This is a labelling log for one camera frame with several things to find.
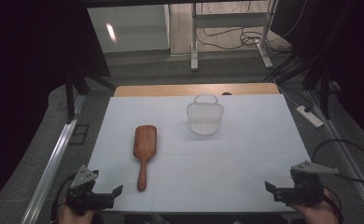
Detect person's right hand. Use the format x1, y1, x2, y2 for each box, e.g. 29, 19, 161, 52
288, 189, 341, 224

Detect white power strip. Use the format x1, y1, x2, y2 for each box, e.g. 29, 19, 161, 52
295, 105, 325, 129

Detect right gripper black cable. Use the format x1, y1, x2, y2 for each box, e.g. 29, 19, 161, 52
322, 186, 345, 224

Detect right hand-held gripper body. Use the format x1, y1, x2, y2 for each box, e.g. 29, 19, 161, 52
273, 160, 341, 207

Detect aluminium floor rail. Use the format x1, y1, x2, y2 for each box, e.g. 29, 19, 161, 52
21, 94, 88, 224
304, 89, 364, 222

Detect wooden hairbrush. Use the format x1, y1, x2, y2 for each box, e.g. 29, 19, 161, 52
133, 124, 158, 192

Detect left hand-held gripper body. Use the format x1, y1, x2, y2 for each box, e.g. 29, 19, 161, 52
65, 165, 115, 217

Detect white metal desk frame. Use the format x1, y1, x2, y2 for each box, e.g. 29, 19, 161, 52
190, 0, 278, 72

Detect tangled black floor cables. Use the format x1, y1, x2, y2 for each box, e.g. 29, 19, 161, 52
198, 27, 293, 54

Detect white plastic basket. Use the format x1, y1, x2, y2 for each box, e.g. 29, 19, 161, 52
186, 93, 225, 136

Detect white table mat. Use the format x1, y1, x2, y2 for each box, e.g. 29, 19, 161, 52
88, 93, 315, 214

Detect black curtain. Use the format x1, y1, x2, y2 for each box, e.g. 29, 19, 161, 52
0, 0, 112, 216
270, 0, 364, 147

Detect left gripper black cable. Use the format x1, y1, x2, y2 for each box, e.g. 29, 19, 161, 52
50, 174, 76, 222

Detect black metal stand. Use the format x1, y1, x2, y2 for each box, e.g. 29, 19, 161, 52
272, 54, 342, 120
64, 70, 117, 124

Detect dark floor socket plate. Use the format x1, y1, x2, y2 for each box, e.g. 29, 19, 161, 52
68, 123, 91, 146

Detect person's left hand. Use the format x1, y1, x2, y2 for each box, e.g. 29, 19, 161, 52
58, 204, 96, 224

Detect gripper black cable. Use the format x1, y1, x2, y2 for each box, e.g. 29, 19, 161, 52
50, 174, 76, 222
322, 186, 345, 224

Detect white cabinet panel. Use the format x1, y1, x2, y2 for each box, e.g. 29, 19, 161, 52
87, 4, 171, 54

